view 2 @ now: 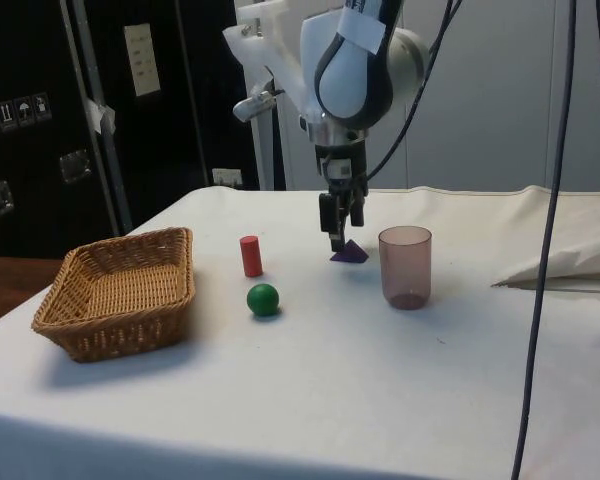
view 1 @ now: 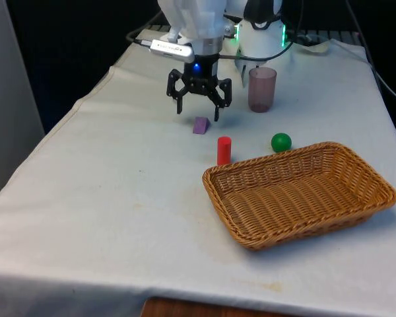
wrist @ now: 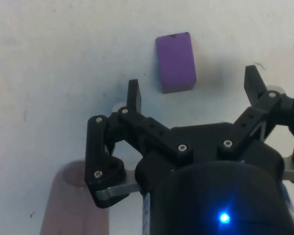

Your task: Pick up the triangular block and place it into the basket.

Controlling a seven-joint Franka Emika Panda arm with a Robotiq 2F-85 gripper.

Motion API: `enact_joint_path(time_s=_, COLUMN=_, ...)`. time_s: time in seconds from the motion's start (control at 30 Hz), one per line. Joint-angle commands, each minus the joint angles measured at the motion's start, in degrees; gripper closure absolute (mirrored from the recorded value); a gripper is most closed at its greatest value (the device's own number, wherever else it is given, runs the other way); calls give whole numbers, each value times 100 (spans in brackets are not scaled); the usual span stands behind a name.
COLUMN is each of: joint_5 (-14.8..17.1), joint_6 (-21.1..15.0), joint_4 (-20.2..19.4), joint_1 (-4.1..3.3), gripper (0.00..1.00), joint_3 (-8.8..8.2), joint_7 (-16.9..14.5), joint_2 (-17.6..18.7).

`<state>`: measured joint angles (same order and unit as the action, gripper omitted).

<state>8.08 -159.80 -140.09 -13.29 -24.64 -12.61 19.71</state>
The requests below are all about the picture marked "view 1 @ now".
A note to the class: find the green ball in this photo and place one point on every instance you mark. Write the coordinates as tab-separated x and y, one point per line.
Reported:
281	142

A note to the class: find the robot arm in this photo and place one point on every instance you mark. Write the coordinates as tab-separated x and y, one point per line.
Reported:
198	20

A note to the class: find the purple triangular block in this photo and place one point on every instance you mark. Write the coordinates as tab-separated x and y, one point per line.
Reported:
200	127

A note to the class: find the see-through pink cup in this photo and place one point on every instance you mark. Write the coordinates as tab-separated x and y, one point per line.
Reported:
262	92

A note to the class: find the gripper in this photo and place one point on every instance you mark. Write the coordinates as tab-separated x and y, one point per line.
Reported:
201	71

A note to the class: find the wicker basket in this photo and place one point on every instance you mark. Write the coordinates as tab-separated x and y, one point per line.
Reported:
300	198

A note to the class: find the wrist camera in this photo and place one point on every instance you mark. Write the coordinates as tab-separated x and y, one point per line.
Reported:
171	49

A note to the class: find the red cylinder block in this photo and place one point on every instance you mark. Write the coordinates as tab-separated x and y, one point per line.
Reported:
224	152

